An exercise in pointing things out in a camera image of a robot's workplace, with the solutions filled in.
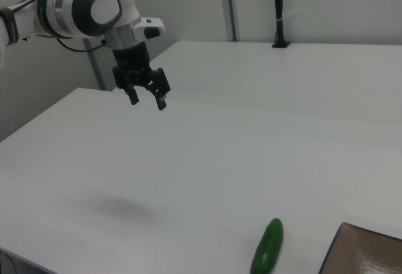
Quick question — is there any black pole with base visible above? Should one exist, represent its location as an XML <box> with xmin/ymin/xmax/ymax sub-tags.
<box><xmin>271</xmin><ymin>0</ymin><xmax>291</xmax><ymax>50</ymax></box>

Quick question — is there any brown square ceramic plate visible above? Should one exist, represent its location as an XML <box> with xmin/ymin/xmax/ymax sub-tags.
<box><xmin>317</xmin><ymin>222</ymin><xmax>402</xmax><ymax>274</ymax></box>

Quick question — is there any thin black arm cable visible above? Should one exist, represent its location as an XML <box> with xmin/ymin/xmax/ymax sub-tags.
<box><xmin>9</xmin><ymin>0</ymin><xmax>109</xmax><ymax>54</ymax></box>

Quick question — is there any green cucumber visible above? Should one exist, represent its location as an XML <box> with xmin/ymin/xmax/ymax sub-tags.
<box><xmin>249</xmin><ymin>217</ymin><xmax>285</xmax><ymax>274</ymax></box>

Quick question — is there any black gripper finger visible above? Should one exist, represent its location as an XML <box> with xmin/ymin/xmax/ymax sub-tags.
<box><xmin>112</xmin><ymin>67</ymin><xmax>140</xmax><ymax>106</ymax></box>
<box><xmin>147</xmin><ymin>67</ymin><xmax>172</xmax><ymax>112</ymax></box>

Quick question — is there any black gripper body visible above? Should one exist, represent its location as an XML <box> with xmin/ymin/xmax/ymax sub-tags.
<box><xmin>112</xmin><ymin>41</ymin><xmax>155</xmax><ymax>88</ymax></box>

